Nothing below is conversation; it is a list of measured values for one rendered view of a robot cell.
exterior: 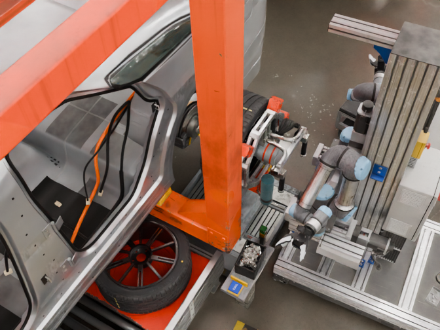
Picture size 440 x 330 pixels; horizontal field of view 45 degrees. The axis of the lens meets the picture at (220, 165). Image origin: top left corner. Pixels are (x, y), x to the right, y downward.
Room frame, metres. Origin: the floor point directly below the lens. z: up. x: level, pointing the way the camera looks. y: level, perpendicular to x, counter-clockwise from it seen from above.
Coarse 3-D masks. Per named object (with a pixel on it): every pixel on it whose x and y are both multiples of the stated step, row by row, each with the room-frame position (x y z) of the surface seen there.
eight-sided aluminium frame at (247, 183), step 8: (272, 112) 2.35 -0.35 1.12; (280, 112) 2.48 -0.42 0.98; (264, 120) 2.31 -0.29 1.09; (280, 120) 2.46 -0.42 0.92; (256, 128) 2.22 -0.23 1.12; (264, 128) 2.22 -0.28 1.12; (256, 136) 2.16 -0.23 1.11; (248, 144) 2.14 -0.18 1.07; (256, 144) 2.13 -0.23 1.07; (248, 160) 2.06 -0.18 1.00; (248, 168) 2.04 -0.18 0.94; (264, 168) 2.28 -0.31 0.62; (248, 176) 2.05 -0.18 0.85; (248, 184) 2.05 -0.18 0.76; (256, 184) 2.15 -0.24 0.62
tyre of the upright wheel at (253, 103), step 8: (248, 96) 2.46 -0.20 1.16; (256, 96) 2.48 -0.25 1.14; (248, 104) 2.37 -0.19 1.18; (256, 104) 2.38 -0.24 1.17; (264, 104) 2.40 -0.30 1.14; (248, 112) 2.30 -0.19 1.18; (256, 112) 2.31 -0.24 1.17; (248, 120) 2.24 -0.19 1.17; (272, 120) 2.53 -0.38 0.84; (248, 128) 2.22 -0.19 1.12; (272, 128) 2.54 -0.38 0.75; (200, 160) 2.15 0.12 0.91; (200, 168) 2.15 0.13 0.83; (256, 168) 2.34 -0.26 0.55
